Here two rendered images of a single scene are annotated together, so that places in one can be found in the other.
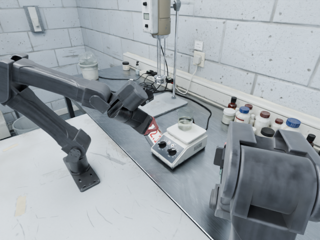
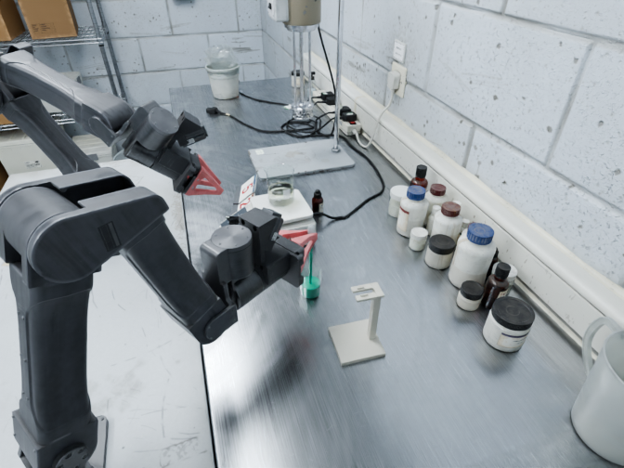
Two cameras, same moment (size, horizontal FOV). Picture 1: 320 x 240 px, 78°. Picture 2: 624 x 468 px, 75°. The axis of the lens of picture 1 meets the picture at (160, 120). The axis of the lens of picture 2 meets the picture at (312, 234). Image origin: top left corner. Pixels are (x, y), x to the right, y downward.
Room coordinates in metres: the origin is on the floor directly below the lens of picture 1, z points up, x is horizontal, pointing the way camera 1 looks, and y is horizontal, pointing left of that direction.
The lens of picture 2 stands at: (-0.04, -0.45, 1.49)
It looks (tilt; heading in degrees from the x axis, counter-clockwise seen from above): 37 degrees down; 21
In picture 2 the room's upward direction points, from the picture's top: straight up
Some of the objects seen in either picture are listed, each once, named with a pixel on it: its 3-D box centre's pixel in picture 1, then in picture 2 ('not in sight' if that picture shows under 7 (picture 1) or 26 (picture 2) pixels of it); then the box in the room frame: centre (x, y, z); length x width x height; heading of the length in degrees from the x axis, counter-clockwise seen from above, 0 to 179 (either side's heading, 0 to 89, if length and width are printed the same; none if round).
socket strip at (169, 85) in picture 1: (156, 78); (334, 110); (1.44, 0.03, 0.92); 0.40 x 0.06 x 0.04; 39
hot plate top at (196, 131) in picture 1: (186, 130); (280, 206); (0.65, -0.11, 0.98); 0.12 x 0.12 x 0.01; 41
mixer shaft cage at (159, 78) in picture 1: (160, 59); (302, 72); (1.05, 0.00, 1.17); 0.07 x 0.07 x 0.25
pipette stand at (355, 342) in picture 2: not in sight; (357, 318); (0.42, -0.36, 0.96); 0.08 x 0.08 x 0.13; 36
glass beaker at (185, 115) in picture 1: (184, 119); (279, 187); (0.67, -0.10, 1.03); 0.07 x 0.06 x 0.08; 94
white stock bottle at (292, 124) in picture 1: (288, 134); (473, 255); (0.66, -0.53, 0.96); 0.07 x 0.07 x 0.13
